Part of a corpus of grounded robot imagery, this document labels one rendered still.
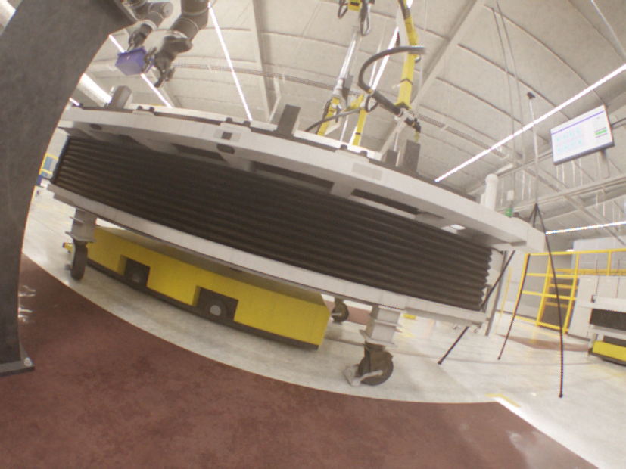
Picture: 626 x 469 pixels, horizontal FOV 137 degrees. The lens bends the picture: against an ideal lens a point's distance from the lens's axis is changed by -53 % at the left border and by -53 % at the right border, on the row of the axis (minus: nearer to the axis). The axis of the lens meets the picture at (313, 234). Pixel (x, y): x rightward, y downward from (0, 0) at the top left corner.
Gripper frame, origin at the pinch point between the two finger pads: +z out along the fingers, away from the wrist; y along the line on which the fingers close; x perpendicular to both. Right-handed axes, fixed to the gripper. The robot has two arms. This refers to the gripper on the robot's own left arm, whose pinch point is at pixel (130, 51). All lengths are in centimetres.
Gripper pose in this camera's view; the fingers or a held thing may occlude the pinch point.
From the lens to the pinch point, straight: 162.0
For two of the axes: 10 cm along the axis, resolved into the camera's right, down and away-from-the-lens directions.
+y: 1.1, 1.2, 9.9
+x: -9.6, -2.6, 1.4
